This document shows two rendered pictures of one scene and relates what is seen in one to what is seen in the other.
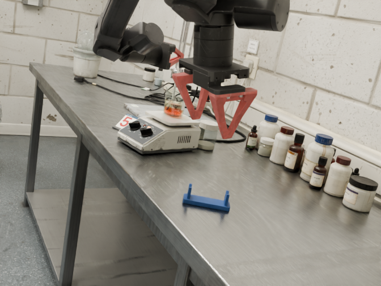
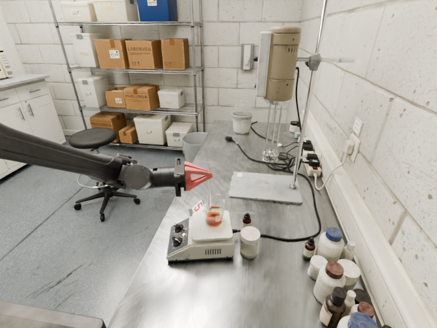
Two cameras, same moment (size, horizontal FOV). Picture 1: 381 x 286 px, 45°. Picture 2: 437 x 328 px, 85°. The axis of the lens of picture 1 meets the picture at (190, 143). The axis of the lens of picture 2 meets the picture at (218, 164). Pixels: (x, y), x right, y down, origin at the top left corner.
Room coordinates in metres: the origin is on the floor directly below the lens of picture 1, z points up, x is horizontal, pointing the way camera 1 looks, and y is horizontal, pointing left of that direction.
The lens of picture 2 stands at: (0.86, -0.30, 1.36)
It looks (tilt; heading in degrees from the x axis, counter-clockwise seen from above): 29 degrees down; 39
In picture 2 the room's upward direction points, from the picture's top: straight up
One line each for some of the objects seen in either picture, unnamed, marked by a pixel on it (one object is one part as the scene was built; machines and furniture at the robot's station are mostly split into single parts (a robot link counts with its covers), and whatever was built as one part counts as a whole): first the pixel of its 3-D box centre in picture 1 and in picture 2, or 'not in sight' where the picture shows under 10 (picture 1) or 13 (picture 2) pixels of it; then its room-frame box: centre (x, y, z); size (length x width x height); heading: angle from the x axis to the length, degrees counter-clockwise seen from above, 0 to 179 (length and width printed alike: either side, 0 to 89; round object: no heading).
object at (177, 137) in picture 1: (163, 132); (203, 235); (1.26, 0.08, 0.79); 0.22 x 0.13 x 0.08; 134
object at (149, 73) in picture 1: (149, 74); (294, 126); (2.38, 0.28, 0.78); 0.06 x 0.06 x 0.06
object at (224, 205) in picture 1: (207, 196); not in sight; (0.90, -0.06, 0.77); 0.10 x 0.03 x 0.04; 92
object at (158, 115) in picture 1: (172, 117); (211, 224); (1.27, 0.06, 0.83); 0.12 x 0.12 x 0.01; 44
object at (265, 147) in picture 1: (266, 147); (317, 268); (1.38, -0.23, 0.78); 0.05 x 0.05 x 0.05
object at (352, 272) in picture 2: not in sight; (344, 276); (1.40, -0.30, 0.78); 0.06 x 0.06 x 0.07
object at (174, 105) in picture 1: (174, 102); (213, 211); (1.29, 0.07, 0.88); 0.07 x 0.06 x 0.08; 105
